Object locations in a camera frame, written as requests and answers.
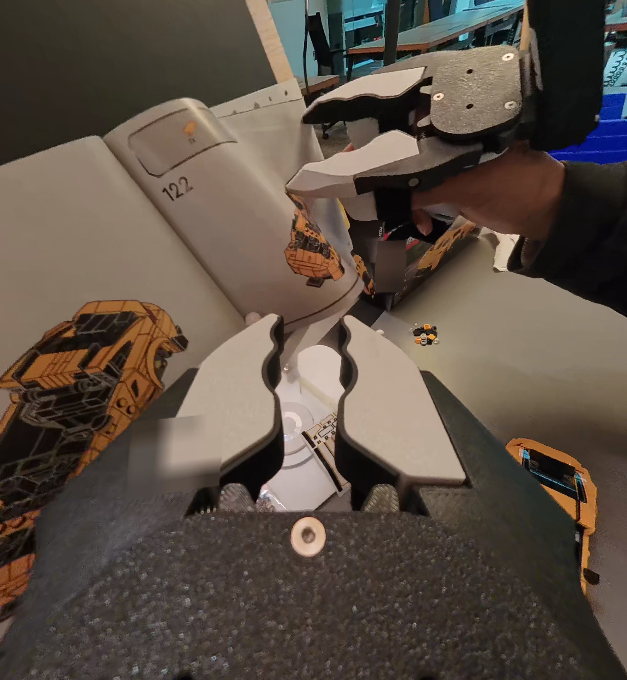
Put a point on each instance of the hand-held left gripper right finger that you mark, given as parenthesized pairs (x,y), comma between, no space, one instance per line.
(398,419)

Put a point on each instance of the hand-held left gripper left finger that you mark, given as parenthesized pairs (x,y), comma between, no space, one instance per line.
(233,388)

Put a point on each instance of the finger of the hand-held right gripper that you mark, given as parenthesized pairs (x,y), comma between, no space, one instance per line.
(366,85)
(356,162)

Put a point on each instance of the orange lego car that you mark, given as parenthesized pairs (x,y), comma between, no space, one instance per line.
(589,504)

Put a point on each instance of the instruction booklet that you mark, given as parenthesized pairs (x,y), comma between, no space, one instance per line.
(79,223)

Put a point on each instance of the person's right forearm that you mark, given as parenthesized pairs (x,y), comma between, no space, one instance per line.
(600,239)

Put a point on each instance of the lego sticker sheet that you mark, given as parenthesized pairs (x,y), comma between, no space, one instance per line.
(324,430)

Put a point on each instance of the cluster of small lego parts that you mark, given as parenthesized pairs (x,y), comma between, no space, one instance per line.
(426,333)

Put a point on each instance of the lego set box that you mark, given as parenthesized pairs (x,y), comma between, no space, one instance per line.
(441,249)

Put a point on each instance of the person's right hand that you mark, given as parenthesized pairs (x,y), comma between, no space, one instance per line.
(504,191)

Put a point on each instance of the wooden-edged desk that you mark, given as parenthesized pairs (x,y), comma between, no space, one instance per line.
(441,26)

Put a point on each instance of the blue plastic crate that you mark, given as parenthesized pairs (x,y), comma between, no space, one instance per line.
(621,141)

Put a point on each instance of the black flat panel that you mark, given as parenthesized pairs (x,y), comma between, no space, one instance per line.
(106,53)

